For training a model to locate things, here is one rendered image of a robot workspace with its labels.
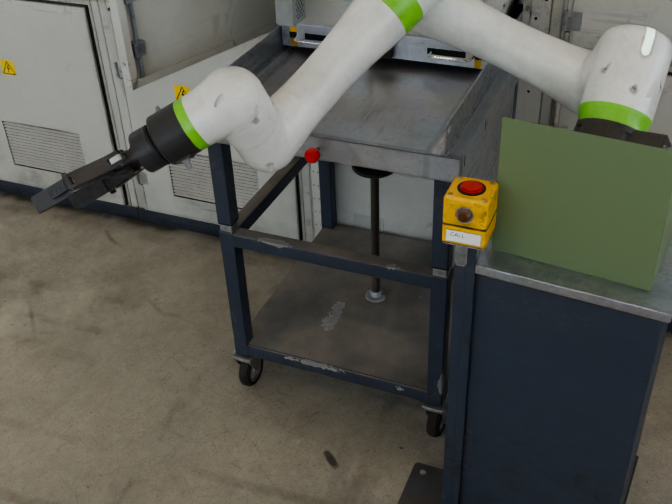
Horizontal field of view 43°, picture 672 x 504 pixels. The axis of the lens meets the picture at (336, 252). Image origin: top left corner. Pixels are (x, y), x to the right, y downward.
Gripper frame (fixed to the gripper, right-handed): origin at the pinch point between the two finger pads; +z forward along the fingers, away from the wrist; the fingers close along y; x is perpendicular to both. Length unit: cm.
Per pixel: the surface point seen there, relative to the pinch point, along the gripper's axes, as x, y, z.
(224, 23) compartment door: 35, 83, -27
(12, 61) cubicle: 78, 141, 53
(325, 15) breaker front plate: 21, 73, -51
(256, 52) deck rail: 21, 66, -33
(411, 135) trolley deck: -17, 42, -57
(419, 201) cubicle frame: -30, 124, -48
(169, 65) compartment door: 30, 71, -12
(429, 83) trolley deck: -7, 65, -66
